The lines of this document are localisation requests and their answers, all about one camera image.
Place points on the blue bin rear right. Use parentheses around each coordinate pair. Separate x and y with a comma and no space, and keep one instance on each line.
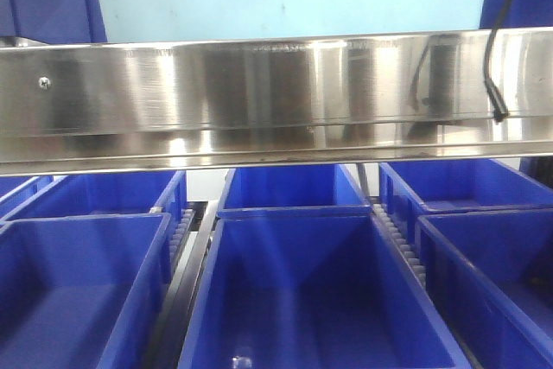
(410,189)

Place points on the blue bin rear centre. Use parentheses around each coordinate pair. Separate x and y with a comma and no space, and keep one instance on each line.
(324,189)

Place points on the blue bin lower right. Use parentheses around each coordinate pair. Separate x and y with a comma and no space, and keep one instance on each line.
(490,276)

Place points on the blue bin lower centre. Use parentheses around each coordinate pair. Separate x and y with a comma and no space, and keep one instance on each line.
(313,292)

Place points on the blue bin rear left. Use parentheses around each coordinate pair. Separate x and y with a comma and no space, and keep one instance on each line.
(116,193)

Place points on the blue bin upper left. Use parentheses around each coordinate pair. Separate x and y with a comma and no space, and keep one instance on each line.
(54,21)

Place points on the left white roller track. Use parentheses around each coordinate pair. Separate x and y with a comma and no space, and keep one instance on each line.
(180,235)

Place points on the white roller track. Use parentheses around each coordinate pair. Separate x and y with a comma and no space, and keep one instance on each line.
(406,250)
(180,235)

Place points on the blue bin lower left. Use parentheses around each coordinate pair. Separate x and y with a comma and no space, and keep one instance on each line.
(81,292)

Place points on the stainless steel shelf rail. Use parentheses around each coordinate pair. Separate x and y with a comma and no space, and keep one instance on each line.
(217,104)

